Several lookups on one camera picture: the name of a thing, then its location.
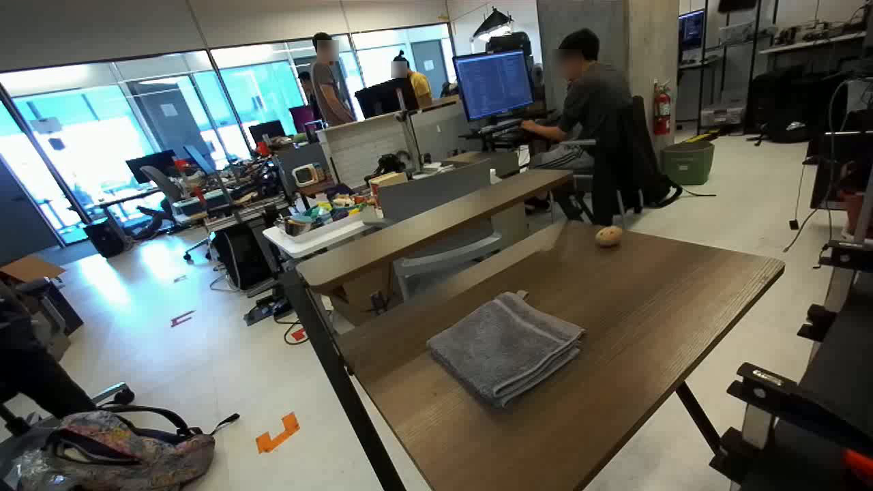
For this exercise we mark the seated person dark shirt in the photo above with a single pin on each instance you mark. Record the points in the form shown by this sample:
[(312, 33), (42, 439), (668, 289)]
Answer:
[(590, 106)]

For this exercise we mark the black office chair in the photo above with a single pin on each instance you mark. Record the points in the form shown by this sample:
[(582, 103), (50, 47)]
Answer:
[(158, 188)]

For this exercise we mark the grey plastic chair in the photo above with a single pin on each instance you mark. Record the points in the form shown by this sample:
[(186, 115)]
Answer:
[(445, 260)]

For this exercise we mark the long wooden desk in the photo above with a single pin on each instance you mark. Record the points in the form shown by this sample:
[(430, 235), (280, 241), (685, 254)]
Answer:
[(426, 229)]

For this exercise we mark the person in yellow shirt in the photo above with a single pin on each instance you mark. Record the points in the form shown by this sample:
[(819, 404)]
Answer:
[(418, 89)]

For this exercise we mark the orange floor tape marker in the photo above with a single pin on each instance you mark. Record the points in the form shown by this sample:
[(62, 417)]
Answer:
[(274, 441)]

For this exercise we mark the small tan ball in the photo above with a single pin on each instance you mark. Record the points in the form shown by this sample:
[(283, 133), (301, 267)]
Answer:
[(610, 235)]

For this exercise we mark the standing person grey shirt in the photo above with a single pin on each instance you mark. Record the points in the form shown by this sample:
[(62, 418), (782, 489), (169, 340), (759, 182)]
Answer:
[(329, 91)]

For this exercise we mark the black desk leg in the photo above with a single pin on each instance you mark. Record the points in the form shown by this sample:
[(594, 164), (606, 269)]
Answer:
[(339, 372)]

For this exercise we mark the grey towel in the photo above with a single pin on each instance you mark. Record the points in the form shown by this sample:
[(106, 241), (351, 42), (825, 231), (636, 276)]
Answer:
[(505, 351)]

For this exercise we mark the black computer monitor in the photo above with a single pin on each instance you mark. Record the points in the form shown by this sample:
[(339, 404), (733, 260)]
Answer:
[(379, 99)]

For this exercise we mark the grey desk panel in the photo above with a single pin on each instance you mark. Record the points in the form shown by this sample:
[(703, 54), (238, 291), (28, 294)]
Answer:
[(426, 192)]

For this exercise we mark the blue screen computer monitor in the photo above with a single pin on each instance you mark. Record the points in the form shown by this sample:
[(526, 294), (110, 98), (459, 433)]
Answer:
[(495, 87)]

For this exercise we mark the green plastic bin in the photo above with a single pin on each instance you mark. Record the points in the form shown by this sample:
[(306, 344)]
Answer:
[(685, 164)]

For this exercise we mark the small cardboard box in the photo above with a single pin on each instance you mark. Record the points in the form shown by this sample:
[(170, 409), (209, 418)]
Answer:
[(364, 295)]

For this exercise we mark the black case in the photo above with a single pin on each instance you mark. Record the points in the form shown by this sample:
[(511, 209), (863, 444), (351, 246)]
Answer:
[(244, 257)]

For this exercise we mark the patterned backpack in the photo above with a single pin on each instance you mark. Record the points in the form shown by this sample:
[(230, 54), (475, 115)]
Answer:
[(119, 454)]

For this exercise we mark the white tray with toys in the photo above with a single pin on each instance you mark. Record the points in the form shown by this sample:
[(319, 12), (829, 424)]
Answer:
[(316, 239)]

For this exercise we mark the metal storage shelving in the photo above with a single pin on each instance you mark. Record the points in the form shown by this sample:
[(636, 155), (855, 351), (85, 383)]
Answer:
[(800, 42)]

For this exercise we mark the red fire extinguisher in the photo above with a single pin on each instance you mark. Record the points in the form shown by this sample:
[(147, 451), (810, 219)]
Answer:
[(664, 114)]

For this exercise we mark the white cubicle partition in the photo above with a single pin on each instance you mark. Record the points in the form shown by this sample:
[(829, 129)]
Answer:
[(364, 151)]

